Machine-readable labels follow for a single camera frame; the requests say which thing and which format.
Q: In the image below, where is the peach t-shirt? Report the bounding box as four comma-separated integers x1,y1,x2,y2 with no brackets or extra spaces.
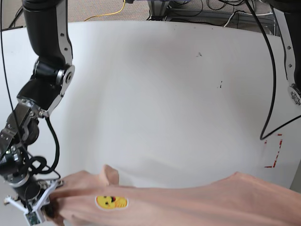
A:
47,165,301,226

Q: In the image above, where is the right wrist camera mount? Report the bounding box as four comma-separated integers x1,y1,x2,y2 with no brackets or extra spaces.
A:
4,180,63,226

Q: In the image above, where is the red tape rectangle marking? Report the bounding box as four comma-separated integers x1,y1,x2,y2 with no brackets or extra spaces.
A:
261,133,284,169

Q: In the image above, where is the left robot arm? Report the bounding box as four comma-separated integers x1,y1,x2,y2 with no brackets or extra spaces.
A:
267,0,301,106

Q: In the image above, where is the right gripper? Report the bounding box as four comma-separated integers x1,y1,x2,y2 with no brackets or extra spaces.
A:
4,173,62,224

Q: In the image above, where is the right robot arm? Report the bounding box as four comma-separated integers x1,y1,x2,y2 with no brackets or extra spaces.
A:
0,0,75,226

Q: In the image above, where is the yellow cable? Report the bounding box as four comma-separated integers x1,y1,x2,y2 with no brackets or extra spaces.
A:
84,0,125,22

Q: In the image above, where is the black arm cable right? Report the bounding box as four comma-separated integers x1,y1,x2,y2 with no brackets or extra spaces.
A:
0,30,62,182

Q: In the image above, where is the aluminium frame stand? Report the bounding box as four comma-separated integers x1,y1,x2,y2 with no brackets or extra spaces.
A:
147,0,172,21

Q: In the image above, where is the white cable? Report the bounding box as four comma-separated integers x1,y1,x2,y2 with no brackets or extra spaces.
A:
224,10,276,27

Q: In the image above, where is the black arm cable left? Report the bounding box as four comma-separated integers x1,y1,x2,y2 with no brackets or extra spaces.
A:
243,0,301,141

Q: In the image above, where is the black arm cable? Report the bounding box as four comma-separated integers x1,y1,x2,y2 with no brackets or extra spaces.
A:
243,0,301,141
0,30,62,182

